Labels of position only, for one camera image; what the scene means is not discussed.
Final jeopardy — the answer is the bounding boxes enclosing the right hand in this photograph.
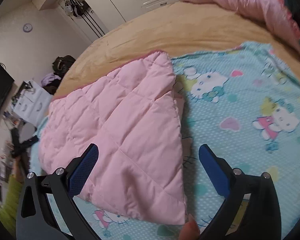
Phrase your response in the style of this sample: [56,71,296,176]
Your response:
[178,214,200,240]

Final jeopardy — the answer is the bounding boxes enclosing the white drawer chest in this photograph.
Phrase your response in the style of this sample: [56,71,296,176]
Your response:
[12,80,52,127]

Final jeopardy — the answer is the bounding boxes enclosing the purple cloth pile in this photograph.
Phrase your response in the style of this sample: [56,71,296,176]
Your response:
[41,73,62,87]

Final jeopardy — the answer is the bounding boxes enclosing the black backpack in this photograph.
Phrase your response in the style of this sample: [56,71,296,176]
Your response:
[52,55,76,77]

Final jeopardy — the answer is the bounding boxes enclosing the hello kitty blue blanket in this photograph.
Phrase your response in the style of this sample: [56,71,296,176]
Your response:
[31,42,300,239]

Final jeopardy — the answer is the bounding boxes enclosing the white door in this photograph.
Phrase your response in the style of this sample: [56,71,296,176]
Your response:
[56,0,109,44]

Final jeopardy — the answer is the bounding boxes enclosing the hanging bags on door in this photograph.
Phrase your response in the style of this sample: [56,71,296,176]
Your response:
[64,0,90,18]

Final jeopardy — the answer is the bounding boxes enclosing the tan bed cover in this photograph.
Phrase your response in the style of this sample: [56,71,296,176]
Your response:
[53,2,300,99]

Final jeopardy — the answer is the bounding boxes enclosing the round wall clock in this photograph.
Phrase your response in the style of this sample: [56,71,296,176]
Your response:
[23,23,33,33]

